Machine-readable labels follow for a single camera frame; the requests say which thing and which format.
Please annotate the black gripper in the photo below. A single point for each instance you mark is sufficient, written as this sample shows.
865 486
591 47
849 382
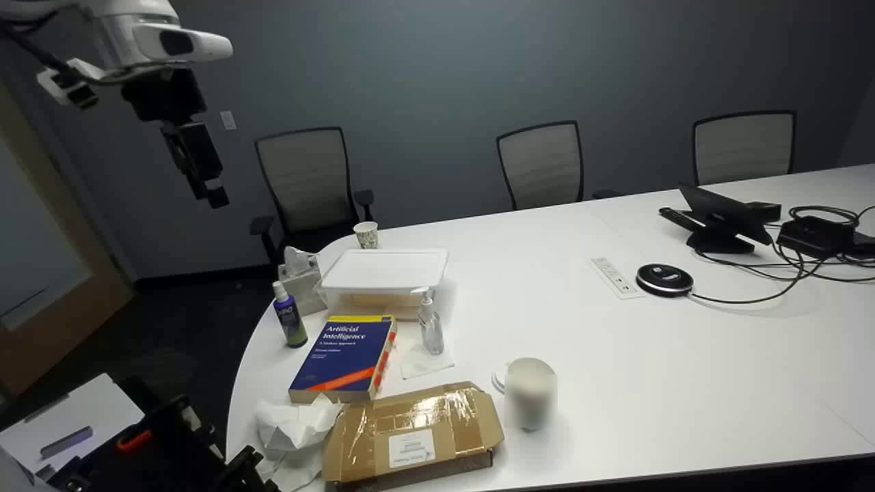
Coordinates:
166 97

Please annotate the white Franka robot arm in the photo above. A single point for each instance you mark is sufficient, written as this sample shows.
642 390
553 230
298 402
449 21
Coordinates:
139 29

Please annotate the small plain paper cup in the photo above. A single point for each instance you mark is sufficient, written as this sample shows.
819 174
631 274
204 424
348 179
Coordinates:
364 237

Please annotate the patterned paper cup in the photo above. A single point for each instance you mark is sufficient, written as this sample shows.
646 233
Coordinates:
531 391

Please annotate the grey mesh office chair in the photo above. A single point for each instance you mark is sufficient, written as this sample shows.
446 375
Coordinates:
743 147
304 186
539 166

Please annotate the blue bottle with white cap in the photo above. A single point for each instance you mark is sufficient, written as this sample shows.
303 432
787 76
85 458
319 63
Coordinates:
292 317

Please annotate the white plastic storage box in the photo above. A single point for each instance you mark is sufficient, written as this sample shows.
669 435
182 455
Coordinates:
385 274

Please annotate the blue book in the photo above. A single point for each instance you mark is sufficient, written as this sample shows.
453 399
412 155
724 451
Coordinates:
342 358

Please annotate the crumpled white paper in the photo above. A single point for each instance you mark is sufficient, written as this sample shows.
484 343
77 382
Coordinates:
292 428

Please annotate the black robot platform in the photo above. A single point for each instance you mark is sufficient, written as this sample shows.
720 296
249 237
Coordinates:
174 455

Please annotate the grey marker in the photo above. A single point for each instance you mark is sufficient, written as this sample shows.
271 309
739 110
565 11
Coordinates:
67 440

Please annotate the brown cardboard box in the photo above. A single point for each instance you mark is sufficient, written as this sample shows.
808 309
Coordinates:
412 439

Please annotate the table outlet strip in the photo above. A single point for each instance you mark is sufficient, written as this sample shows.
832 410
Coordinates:
613 278

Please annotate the round black speakerphone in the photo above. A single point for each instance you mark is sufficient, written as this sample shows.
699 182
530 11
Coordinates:
664 278

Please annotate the black conference display device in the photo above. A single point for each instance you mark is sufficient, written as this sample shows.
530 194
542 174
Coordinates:
720 220

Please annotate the black adapter box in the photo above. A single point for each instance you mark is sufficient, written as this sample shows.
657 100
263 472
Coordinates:
814 237

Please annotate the white wall switch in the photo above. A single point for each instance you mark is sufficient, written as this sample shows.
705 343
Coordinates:
229 121

